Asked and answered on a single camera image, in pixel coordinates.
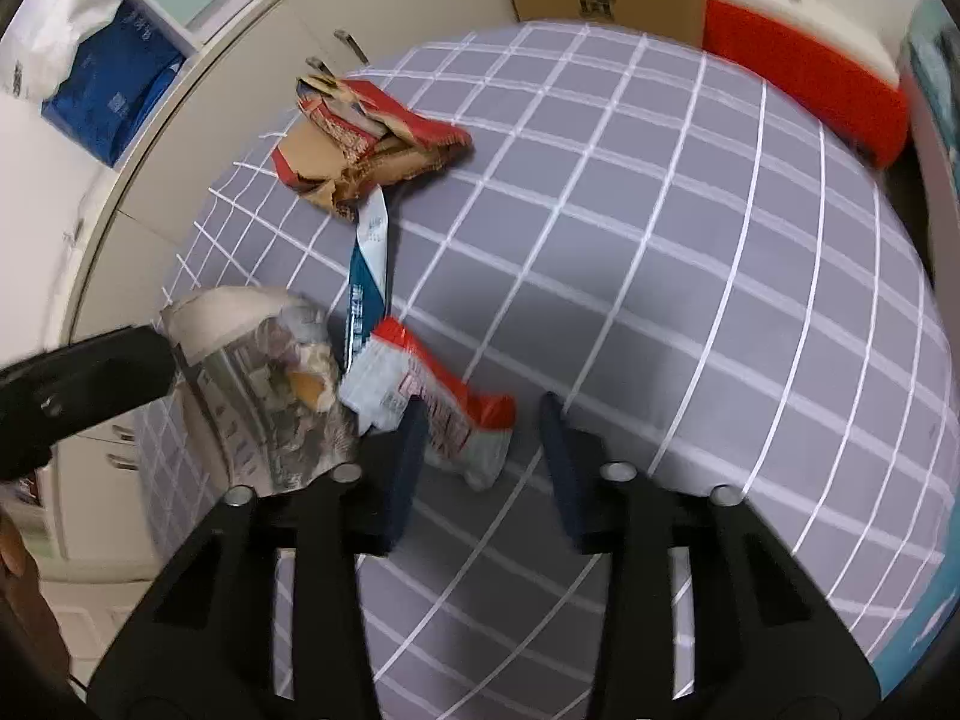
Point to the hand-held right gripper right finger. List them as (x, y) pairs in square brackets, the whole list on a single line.
[(559, 465)]

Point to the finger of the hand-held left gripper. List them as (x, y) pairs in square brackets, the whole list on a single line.
[(112, 375)]

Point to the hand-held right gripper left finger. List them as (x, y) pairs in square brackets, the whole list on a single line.
[(405, 465)]

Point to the red and white snack packet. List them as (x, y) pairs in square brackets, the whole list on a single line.
[(442, 405)]

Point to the printed paper bag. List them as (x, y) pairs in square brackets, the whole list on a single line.
[(225, 315)]

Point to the person's left forearm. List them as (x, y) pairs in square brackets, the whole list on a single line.
[(37, 630)]

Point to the person's left hand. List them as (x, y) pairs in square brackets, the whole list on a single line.
[(9, 547)]

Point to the blue and white wrapper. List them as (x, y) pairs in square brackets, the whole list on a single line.
[(369, 270)]

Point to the grey checked tablecloth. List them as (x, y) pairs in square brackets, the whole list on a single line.
[(637, 277)]

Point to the blue bag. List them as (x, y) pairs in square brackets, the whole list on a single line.
[(112, 90)]

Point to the red and brown paper bag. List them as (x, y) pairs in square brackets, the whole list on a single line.
[(352, 150)]

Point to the white plastic bag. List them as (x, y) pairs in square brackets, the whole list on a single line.
[(45, 45)]

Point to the red box with white lid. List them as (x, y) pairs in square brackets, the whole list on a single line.
[(810, 82)]

